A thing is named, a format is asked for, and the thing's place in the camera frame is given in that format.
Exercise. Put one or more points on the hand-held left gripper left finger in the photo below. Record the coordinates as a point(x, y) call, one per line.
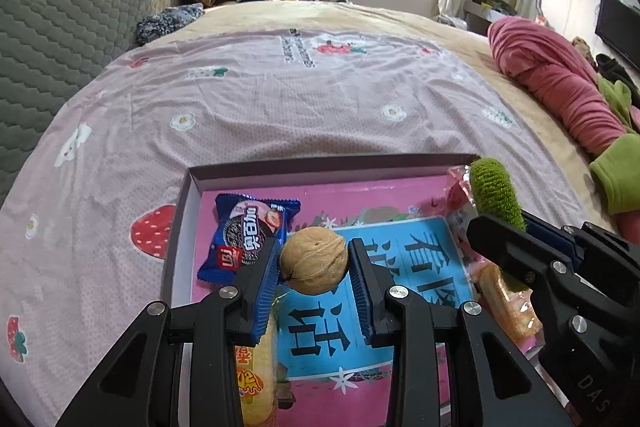
point(265, 297)

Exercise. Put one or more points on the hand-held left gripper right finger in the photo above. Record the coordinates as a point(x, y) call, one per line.
point(361, 289)

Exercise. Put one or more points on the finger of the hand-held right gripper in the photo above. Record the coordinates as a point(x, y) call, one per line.
point(552, 237)
point(505, 247)

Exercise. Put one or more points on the walnut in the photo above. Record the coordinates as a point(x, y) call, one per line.
point(312, 259)

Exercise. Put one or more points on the orange cake packet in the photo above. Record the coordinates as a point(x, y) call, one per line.
point(510, 317)

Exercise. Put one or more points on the yellow cake packet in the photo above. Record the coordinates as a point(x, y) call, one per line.
point(255, 377)

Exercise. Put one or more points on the dark cardboard box tray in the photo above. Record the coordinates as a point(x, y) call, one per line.
point(300, 177)

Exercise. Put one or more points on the pink and blue book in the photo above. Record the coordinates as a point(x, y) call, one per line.
point(325, 342)

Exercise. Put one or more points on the blue cookie packet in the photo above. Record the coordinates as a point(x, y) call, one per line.
point(240, 232)

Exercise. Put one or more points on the wrapped blue white ball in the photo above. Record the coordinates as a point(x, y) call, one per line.
point(457, 192)

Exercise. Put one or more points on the green fleece cloth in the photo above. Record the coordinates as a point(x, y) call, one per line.
point(622, 172)

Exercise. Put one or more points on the pink quilt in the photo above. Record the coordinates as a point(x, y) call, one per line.
point(545, 67)

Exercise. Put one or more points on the dark clothes heap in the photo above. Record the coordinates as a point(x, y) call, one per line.
point(615, 67)

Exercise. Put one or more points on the black television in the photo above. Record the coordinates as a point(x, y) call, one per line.
point(620, 27)

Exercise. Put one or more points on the black bag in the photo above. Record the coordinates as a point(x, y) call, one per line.
point(492, 2)

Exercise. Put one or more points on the dark floral cloth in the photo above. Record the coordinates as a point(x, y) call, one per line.
point(167, 23)

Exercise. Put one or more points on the grey quilted headboard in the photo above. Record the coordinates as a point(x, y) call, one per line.
point(60, 32)

